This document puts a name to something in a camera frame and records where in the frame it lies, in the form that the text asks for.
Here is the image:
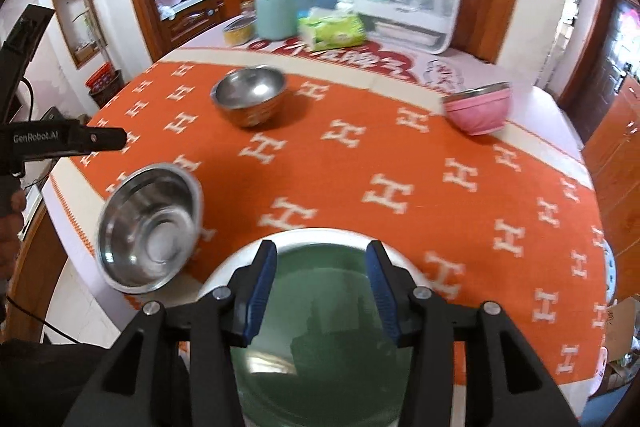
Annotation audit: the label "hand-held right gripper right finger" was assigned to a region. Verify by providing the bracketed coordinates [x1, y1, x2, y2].
[365, 239, 576, 427]

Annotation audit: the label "green plate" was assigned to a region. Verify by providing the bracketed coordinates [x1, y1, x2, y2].
[229, 244, 418, 427]

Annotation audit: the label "small steel bowl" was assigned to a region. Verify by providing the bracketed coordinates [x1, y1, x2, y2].
[210, 65, 287, 129]

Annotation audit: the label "cardboard box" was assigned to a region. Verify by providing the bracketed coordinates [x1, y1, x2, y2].
[597, 297, 640, 398]

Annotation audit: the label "large steel bowl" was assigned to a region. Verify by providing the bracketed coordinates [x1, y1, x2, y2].
[95, 163, 205, 295]

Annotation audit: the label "green tissue pack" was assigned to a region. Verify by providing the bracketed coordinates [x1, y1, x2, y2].
[298, 7, 368, 52]

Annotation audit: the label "dark wooden door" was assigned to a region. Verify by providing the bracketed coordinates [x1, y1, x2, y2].
[600, 0, 640, 108]

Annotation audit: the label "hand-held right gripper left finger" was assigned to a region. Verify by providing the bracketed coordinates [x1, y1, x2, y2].
[62, 239, 278, 427]

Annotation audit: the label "pink bowl with steel lining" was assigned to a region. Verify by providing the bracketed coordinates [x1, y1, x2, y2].
[442, 82, 513, 136]

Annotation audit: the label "wooden wall niche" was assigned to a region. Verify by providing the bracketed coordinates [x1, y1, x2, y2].
[50, 0, 109, 68]

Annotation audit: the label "yellow round tin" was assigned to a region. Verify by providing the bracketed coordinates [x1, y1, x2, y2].
[222, 18, 257, 46]

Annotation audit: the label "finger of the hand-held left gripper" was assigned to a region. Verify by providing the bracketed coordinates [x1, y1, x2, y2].
[80, 127, 127, 154]

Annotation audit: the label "orange patterned blanket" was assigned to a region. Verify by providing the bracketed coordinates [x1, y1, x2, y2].
[50, 49, 608, 388]

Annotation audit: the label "blue round stool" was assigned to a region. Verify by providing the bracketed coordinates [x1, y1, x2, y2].
[602, 239, 619, 304]

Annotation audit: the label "black flat screen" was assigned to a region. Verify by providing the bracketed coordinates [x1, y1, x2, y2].
[0, 4, 54, 124]

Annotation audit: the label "mint green canister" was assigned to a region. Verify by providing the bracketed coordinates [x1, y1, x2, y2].
[255, 0, 299, 40]

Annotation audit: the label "red and black basket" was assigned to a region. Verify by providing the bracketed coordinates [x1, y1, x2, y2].
[87, 64, 124, 108]

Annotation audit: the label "person's left hand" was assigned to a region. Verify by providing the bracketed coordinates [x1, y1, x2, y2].
[0, 188, 27, 288]

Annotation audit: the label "wooden wall cabinets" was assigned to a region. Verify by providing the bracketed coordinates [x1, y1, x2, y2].
[582, 77, 640, 258]

